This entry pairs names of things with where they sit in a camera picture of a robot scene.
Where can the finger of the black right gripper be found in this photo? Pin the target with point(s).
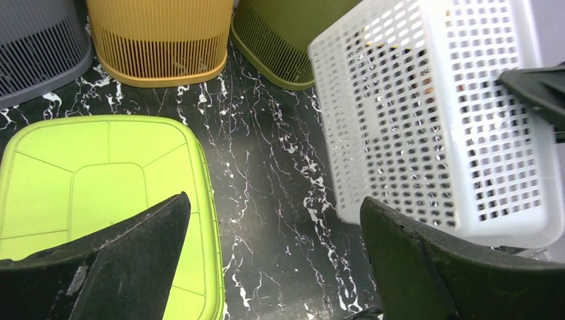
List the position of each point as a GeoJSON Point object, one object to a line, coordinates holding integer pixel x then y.
{"type": "Point", "coordinates": [540, 89]}

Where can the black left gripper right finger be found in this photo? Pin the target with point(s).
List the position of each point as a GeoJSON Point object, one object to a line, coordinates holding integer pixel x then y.
{"type": "Point", "coordinates": [425, 273]}

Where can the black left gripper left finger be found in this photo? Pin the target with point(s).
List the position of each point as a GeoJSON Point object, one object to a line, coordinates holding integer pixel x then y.
{"type": "Point", "coordinates": [124, 271]}

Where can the lime green plastic tub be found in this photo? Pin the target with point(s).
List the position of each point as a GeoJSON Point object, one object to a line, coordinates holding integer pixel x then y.
{"type": "Point", "coordinates": [65, 178]}

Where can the white perforated tray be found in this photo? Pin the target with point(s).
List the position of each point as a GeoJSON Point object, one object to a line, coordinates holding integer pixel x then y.
{"type": "Point", "coordinates": [414, 116]}

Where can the orange mesh bin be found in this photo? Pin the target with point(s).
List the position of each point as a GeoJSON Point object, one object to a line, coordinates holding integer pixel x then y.
{"type": "Point", "coordinates": [161, 43]}

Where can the grey mesh bin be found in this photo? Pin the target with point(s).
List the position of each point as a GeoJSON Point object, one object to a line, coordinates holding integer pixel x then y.
{"type": "Point", "coordinates": [44, 46]}

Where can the olive green mesh bin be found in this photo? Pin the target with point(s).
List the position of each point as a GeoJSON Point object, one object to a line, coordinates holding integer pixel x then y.
{"type": "Point", "coordinates": [274, 36]}

